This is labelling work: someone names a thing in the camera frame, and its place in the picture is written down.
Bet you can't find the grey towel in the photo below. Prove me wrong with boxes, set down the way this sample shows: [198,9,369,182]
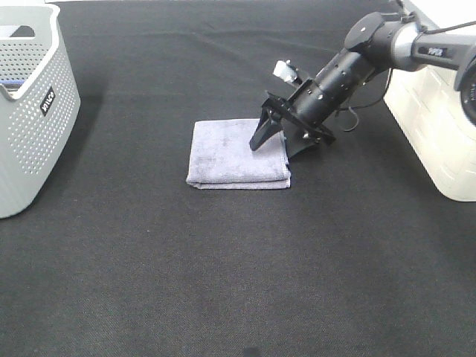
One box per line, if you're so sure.
[186,118,291,190]

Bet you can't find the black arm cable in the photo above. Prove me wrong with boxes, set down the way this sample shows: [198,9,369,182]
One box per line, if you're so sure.
[336,66,395,133]

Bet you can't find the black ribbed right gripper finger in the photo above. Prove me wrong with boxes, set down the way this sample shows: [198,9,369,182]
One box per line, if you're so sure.
[283,124,318,158]
[249,109,280,151]

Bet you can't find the white plastic basket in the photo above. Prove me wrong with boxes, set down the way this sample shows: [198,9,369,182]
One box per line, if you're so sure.
[385,15,475,202]

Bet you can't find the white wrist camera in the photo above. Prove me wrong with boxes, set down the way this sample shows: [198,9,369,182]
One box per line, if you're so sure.
[272,60,298,83]

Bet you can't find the blue cloth in grey basket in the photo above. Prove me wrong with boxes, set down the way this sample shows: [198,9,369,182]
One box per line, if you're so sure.
[0,79,25,91]

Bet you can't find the grey perforated plastic basket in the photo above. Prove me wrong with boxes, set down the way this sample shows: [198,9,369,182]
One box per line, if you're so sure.
[1,1,80,218]

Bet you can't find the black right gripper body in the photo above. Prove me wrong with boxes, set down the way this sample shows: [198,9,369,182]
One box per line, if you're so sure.
[262,50,376,144]

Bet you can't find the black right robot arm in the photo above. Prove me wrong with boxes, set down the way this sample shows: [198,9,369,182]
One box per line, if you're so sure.
[249,12,475,153]

